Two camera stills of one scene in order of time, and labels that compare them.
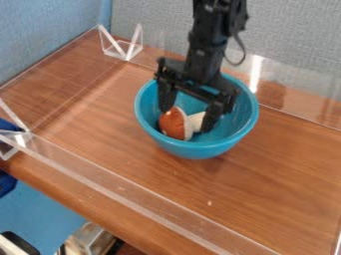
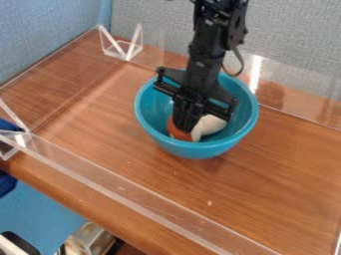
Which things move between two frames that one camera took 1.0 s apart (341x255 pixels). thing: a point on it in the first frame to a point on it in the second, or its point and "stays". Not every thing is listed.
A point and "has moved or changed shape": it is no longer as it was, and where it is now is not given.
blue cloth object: x=8 y=181 stays
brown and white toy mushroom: x=180 y=126 has moved or changed shape
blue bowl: x=230 y=133 stays
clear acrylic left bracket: x=14 y=132 stays
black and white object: x=14 y=245 stays
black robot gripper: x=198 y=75 to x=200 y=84
